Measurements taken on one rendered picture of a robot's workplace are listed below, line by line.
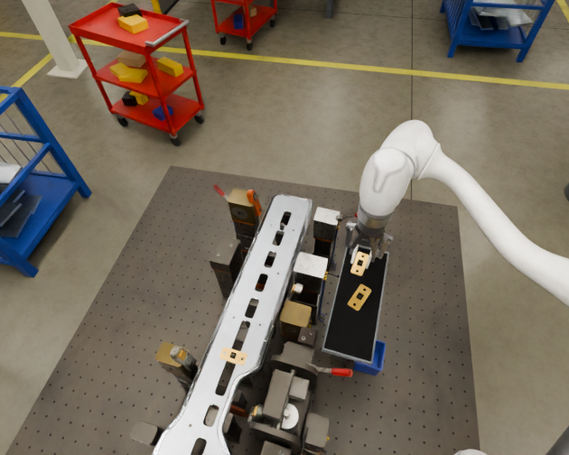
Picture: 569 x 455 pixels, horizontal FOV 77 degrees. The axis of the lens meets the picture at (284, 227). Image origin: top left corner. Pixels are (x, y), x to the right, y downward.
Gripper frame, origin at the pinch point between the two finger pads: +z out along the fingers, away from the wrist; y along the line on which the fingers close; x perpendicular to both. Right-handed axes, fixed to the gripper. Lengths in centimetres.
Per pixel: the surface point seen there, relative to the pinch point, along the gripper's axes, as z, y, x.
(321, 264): 9.1, 11.8, 2.0
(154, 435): 21, 37, 67
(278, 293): 20.1, 23.2, 13.2
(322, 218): 14.1, 19.4, -20.0
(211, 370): 20, 31, 45
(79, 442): 50, 70, 81
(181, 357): 12, 39, 47
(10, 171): 71, 236, -18
